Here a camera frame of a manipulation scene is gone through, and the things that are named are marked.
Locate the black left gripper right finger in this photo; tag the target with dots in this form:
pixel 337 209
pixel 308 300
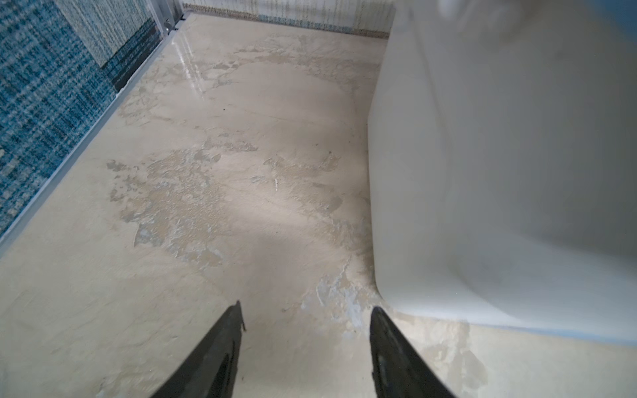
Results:
pixel 398 369

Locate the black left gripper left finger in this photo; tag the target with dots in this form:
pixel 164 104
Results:
pixel 210 370

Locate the white plastic storage bin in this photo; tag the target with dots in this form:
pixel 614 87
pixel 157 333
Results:
pixel 502 165

